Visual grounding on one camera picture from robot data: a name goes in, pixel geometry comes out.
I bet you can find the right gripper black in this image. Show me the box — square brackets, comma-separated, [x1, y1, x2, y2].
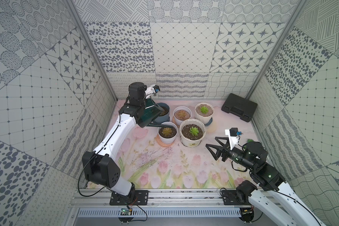
[205, 137, 256, 171]

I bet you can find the large white pot green succulent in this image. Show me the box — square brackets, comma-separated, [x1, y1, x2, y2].
[179, 119, 206, 148]

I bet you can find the white pot brown soil succulent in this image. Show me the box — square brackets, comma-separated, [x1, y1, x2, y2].
[195, 103, 215, 125]

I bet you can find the small white pot reddish succulent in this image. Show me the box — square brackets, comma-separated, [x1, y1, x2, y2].
[173, 106, 192, 126]

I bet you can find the white pot yellow-green succulent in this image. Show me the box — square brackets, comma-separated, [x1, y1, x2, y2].
[158, 122, 178, 138]

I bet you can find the dark green watering can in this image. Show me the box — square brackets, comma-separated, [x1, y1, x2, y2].
[136, 98, 164, 128]

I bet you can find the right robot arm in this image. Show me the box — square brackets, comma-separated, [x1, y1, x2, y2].
[206, 137, 324, 226]

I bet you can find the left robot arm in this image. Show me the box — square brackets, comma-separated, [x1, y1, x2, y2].
[82, 82, 156, 202]

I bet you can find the blue-grey pot red succulent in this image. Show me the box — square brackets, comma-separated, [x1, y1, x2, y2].
[153, 103, 170, 124]

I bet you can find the blue-grey saucer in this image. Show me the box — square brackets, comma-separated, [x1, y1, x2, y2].
[205, 118, 213, 127]

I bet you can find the black plastic tool case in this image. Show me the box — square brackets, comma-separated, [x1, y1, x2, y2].
[221, 93, 258, 122]

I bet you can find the terracotta saucer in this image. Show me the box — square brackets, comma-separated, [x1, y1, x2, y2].
[156, 135, 176, 147]

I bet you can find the floral pink table mat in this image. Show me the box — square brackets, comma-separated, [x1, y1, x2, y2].
[86, 99, 279, 189]

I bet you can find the small green circuit board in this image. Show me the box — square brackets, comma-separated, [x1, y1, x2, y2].
[118, 208, 133, 222]

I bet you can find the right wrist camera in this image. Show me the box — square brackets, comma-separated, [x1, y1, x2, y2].
[225, 128, 243, 150]

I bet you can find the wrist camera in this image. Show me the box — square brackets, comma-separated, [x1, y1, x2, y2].
[225, 128, 243, 150]
[145, 84, 160, 99]

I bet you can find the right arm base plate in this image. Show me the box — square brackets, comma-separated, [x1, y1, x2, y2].
[219, 188, 258, 205]

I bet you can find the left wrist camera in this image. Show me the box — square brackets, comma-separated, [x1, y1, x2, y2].
[145, 84, 160, 99]

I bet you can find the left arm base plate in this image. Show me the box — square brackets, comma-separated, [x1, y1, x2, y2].
[110, 190, 149, 206]

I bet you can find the aluminium mounting rail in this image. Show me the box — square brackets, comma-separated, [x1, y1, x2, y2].
[69, 189, 251, 208]

